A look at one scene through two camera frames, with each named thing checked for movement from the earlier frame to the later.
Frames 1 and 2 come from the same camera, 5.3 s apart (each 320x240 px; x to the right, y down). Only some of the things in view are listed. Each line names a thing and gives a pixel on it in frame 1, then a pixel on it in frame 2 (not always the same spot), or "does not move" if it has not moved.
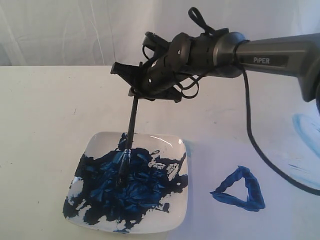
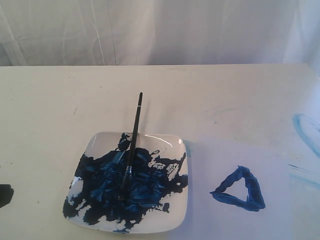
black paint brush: [125, 166] -> [125, 182]
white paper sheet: [234, 193] does not move
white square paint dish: [153, 196] does not move
